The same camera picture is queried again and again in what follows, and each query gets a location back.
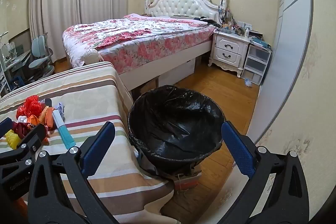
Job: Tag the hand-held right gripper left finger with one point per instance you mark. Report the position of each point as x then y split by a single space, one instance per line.
97 145

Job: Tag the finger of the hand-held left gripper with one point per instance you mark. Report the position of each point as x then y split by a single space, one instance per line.
5 125
36 134

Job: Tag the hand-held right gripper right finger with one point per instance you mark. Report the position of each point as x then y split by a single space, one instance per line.
237 146

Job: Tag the black trash bag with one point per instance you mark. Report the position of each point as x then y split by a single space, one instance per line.
170 121

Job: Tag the yellow plastic item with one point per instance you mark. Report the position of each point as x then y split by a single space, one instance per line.
13 138

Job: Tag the red plastic bag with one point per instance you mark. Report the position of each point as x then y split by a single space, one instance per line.
21 129

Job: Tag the orange folded cloth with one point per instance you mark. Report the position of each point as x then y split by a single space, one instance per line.
43 116

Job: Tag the teal and white box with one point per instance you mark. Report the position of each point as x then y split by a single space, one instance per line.
63 129

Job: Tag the red plastic mesh pompom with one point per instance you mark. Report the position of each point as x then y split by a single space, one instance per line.
31 106

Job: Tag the striped tablecloth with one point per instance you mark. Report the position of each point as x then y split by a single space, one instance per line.
86 98

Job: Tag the red cardboard piece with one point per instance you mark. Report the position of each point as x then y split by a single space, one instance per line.
187 180

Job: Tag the small plastic bottle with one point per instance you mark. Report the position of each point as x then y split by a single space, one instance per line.
248 82

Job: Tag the study desk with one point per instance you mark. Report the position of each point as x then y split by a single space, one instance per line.
15 61

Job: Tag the grey-blue desk chair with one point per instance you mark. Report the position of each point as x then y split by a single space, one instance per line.
39 50

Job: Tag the clear plastic drawer unit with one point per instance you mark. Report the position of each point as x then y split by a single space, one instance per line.
256 61

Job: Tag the white storage box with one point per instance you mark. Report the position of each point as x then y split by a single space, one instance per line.
178 71

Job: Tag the white nightstand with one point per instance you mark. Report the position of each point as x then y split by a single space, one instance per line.
228 48

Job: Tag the teal book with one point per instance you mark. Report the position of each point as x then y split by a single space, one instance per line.
260 43

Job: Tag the wardrobe sliding door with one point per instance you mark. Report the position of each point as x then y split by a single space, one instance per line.
288 43

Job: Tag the floral blanket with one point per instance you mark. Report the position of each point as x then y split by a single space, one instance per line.
136 35

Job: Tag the cluster of small bottles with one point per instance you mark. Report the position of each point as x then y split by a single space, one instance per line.
233 26

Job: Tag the white bed with tufted headboard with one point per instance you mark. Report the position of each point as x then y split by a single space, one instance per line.
181 5

